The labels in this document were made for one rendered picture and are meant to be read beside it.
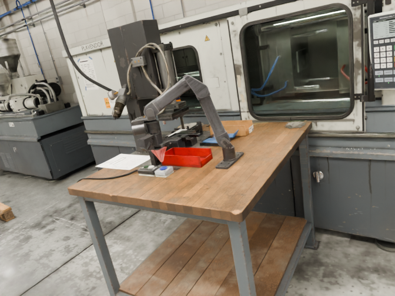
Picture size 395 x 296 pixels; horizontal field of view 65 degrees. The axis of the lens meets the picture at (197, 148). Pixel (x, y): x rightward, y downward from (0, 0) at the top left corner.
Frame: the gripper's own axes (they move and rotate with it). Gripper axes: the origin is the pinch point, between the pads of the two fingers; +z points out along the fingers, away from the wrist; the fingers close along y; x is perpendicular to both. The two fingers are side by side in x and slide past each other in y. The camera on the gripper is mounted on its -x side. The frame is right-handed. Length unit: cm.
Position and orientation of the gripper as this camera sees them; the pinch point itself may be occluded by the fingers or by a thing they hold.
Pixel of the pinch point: (161, 160)
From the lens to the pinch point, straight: 151.1
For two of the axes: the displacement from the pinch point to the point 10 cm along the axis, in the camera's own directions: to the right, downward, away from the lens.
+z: 1.8, 9.4, 3.0
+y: 8.3, 0.2, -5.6
